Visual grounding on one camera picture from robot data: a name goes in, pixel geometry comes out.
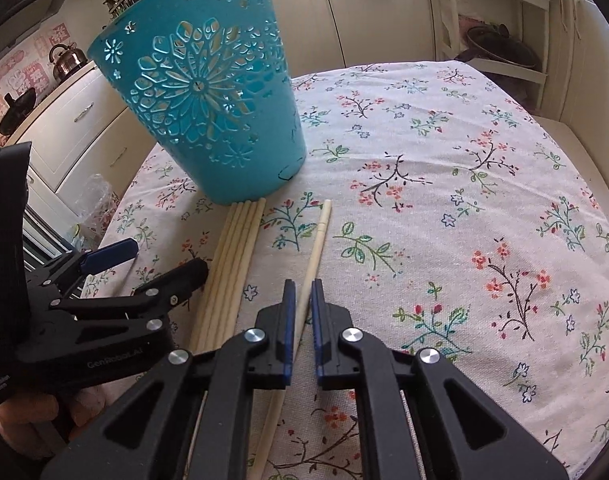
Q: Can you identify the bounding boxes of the single cream chopstick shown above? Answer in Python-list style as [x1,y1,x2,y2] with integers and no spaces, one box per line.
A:
[248,200,333,480]

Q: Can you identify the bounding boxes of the white lower kitchen cabinets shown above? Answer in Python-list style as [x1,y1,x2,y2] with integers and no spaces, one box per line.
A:
[15,0,609,223]

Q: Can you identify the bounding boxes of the person's left hand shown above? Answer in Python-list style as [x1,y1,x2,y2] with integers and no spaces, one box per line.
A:
[0,383,108,461]

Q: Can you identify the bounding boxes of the clear plastic bag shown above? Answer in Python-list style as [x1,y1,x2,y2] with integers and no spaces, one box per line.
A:
[69,174,118,250]

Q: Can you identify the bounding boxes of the cream chopstick of bundle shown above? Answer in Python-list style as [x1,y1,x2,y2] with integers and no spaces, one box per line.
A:
[204,202,257,350]
[198,200,251,352]
[216,197,266,347]
[190,203,242,354]

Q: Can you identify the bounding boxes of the black wok on stove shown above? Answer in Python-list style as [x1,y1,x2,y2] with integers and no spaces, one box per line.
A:
[0,88,36,136]

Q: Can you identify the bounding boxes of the steel kettle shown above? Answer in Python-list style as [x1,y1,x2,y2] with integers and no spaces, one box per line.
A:
[48,44,88,84]

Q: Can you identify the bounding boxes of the teal perforated plastic basket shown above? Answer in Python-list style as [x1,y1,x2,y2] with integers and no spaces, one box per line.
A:
[88,0,306,205]

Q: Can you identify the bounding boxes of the dark pan on rack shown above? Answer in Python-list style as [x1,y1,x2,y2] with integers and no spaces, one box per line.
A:
[455,24,541,70]

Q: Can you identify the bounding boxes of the white shelf rack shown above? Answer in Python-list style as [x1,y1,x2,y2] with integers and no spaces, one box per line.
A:
[430,0,551,110]

